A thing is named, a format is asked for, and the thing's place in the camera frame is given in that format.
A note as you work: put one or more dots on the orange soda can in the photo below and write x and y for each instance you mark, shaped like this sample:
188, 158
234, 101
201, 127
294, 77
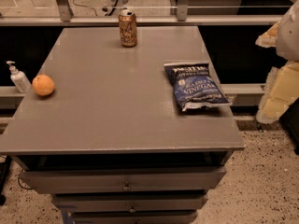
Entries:
128, 28

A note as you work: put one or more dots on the blue vinegar chips bag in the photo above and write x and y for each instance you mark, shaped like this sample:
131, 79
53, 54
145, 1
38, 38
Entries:
193, 86

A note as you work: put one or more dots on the white pump dispenser bottle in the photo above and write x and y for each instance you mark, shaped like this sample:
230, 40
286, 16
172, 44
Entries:
19, 79

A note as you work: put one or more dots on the grey drawer cabinet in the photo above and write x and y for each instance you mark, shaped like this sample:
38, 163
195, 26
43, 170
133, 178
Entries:
111, 145

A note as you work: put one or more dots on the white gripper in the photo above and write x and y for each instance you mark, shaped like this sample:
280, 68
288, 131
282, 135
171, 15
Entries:
289, 36

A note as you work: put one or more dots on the orange fruit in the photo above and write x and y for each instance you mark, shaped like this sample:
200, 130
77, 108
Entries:
43, 85

